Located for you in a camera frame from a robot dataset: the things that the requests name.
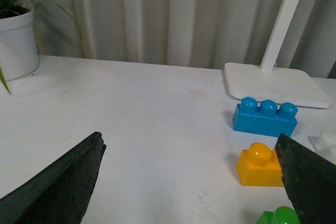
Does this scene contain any grey pleated curtain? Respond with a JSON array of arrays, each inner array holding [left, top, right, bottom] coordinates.
[[0, 0, 336, 80]]

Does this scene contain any white studded base plate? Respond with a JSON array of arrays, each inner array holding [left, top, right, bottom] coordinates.
[[309, 132, 336, 164]]

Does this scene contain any yellow single-stud block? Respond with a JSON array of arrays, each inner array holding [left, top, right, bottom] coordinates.
[[236, 143, 284, 187]]

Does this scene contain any green studded block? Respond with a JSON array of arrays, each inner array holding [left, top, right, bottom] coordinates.
[[256, 206, 300, 224]]

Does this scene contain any white desk lamp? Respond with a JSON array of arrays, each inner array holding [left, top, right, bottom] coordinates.
[[224, 0, 332, 109]]

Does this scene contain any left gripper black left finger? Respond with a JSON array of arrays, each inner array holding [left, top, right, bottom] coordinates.
[[1, 132, 106, 223]]

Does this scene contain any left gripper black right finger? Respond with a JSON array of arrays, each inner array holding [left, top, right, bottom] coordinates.
[[275, 133, 335, 223]]

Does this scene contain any blue three-stud block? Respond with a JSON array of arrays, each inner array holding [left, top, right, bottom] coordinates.
[[232, 97, 298, 137]]

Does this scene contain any white plant pot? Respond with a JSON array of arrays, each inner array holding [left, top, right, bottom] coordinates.
[[1, 6, 39, 81]]

